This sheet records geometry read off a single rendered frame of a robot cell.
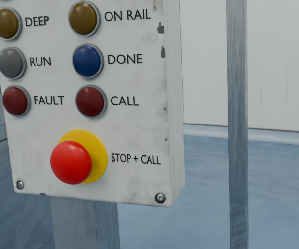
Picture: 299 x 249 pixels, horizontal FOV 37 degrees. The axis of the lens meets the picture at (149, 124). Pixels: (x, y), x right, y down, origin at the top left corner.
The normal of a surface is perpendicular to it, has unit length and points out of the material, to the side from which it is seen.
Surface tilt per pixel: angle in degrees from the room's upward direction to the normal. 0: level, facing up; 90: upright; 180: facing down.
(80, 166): 92
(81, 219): 90
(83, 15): 88
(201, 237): 0
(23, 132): 90
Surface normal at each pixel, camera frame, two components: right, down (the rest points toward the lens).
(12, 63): -0.29, 0.23
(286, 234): -0.05, -0.98
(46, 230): 0.94, 0.03
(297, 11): -0.51, 0.22
